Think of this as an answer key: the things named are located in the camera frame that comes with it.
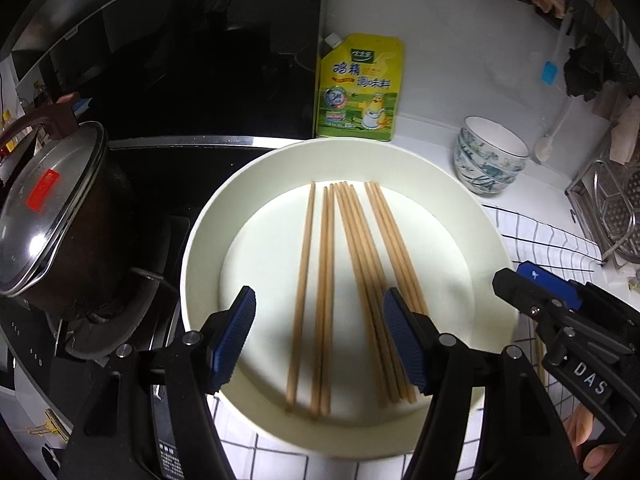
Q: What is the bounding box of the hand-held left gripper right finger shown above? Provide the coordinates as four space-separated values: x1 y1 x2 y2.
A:
382 287 583 480

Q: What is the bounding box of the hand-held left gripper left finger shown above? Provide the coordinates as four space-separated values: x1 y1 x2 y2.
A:
60 285 257 480

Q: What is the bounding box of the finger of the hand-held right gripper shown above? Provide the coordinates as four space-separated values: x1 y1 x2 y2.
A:
492 268 621 361
516 261 640 347

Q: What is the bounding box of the slender bamboo chopstick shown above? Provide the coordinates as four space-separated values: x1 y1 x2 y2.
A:
532 340 547 386

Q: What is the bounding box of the group of wooden chopsticks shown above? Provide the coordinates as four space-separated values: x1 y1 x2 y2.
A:
285 180 431 418

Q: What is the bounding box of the large cream round plate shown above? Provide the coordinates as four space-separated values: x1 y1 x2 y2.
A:
180 140 521 461

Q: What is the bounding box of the person's right hand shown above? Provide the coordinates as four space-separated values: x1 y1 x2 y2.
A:
570 402 635 475

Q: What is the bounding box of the white black-checked cloth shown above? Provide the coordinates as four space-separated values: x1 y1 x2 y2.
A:
205 205 603 480

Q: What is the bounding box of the stainless steel dish rack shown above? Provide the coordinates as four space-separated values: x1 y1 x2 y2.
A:
565 159 640 266

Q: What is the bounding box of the black pot support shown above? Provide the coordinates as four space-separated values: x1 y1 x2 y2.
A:
55 215 186 361

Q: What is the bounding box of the white dish brush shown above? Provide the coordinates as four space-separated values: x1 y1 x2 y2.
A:
534 87 578 163

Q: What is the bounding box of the dark cooking pot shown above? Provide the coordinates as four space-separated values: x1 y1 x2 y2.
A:
30 150 136 321

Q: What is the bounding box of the pale beige cloth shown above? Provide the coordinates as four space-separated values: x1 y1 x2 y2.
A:
597 82 640 163

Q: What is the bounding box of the black gas stove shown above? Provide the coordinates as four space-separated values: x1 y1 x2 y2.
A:
0 135 281 480

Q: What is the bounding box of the blue and white scraper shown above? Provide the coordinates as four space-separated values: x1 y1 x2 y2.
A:
541 10 573 86

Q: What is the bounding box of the dark cloth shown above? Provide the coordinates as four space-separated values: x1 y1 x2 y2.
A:
564 35 616 98

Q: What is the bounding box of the yellow seasoning pouch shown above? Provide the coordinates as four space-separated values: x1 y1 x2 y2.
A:
315 32 405 142

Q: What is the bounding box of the metal pot lid brown handle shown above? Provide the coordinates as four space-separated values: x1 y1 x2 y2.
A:
0 92 111 298

